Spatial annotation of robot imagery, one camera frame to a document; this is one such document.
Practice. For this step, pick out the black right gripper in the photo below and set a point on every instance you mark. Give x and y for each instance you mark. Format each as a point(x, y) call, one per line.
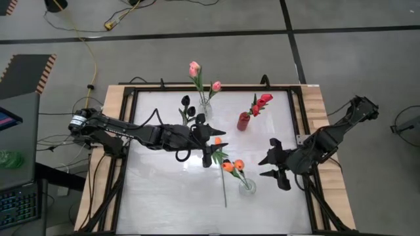
point(290, 162)

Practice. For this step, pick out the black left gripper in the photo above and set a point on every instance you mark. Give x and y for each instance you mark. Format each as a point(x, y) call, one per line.
point(197, 141)

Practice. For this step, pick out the black artificial tulip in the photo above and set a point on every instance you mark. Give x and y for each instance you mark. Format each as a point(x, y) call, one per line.
point(185, 100)
point(191, 111)

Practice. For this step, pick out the pink artificial tulip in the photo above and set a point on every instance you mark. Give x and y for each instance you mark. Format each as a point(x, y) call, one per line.
point(216, 86)
point(195, 64)
point(193, 72)

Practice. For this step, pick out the red artificial tulip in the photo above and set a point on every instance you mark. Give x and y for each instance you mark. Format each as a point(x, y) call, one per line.
point(266, 97)
point(260, 102)
point(255, 110)

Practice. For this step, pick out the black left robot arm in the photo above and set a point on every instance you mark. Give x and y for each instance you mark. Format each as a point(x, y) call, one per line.
point(131, 129)

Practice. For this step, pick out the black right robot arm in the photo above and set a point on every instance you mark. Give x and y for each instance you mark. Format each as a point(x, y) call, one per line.
point(331, 137)

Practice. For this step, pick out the clear narrow-neck glass vase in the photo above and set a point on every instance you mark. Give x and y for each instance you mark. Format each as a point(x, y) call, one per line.
point(207, 109)

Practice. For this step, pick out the clear diamond-cut glass vase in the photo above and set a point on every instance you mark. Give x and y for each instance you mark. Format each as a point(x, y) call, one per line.
point(248, 190)

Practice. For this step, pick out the red glass vase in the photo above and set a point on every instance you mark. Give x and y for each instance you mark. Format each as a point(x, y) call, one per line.
point(243, 122)

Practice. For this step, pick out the grey desk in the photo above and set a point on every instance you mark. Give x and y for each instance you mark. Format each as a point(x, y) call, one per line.
point(23, 147)

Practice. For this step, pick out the black mat with striped edge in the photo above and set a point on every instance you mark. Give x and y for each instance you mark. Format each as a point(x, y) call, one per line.
point(24, 75)
point(7, 6)

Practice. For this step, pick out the green translucent object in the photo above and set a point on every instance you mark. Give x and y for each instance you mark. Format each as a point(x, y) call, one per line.
point(10, 159)

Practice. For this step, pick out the lit computer monitor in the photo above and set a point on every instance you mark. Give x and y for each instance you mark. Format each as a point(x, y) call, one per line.
point(8, 119)

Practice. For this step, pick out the backlit black keyboard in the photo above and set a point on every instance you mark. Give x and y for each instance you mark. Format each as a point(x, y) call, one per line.
point(18, 204)

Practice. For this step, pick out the black round stand base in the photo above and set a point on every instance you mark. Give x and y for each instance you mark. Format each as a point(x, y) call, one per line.
point(55, 5)

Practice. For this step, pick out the white metal bracket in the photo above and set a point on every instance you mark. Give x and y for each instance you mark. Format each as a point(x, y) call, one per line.
point(300, 140)

